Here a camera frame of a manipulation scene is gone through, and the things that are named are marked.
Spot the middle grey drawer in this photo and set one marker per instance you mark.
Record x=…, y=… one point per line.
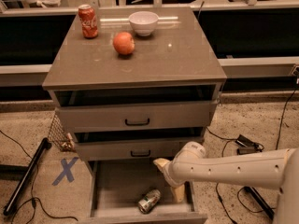
x=119, y=145

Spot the black stand leg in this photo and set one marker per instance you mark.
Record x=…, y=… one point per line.
x=260, y=201
x=16, y=195

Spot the bottom grey drawer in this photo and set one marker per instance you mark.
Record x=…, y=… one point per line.
x=118, y=186

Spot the wire mesh basket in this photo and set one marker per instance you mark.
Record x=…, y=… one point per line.
x=59, y=137

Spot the green silver 7up can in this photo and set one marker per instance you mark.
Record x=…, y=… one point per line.
x=148, y=201

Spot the blue tape cross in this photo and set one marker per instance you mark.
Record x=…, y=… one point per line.
x=66, y=172

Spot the grey drawer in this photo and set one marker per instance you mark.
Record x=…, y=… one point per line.
x=118, y=186
x=119, y=145
x=108, y=118

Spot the red apple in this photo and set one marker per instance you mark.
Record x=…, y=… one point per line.
x=124, y=43

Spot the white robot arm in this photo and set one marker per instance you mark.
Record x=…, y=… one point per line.
x=278, y=169

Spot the white bowl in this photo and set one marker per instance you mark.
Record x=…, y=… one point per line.
x=143, y=22

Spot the top grey drawer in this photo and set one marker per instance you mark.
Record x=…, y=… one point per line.
x=108, y=118

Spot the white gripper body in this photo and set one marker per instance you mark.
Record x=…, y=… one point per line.
x=166, y=174

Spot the black right stand leg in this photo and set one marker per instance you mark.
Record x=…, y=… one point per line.
x=260, y=201

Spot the black power adapter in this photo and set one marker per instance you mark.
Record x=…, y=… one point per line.
x=247, y=146

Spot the red coca-cola can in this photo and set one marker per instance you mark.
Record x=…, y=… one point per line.
x=88, y=21

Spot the grey drawer cabinet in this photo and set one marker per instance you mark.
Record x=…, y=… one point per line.
x=174, y=63

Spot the black left stand leg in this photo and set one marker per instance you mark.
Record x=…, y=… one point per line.
x=16, y=195

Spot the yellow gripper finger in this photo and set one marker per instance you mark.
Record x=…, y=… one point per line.
x=178, y=193
x=161, y=163

